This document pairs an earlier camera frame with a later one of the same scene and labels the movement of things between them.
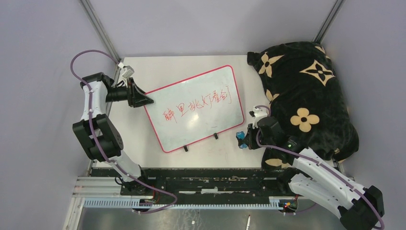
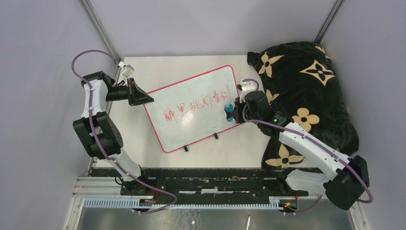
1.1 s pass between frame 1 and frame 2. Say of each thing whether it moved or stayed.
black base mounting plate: stayed
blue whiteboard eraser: moved
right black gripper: moved
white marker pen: stayed
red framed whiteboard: stayed
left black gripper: stayed
